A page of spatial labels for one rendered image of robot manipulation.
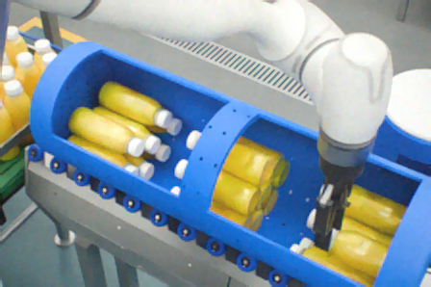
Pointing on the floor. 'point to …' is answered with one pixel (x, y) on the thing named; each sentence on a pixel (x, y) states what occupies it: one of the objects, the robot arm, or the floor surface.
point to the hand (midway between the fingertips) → (329, 227)
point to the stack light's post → (51, 28)
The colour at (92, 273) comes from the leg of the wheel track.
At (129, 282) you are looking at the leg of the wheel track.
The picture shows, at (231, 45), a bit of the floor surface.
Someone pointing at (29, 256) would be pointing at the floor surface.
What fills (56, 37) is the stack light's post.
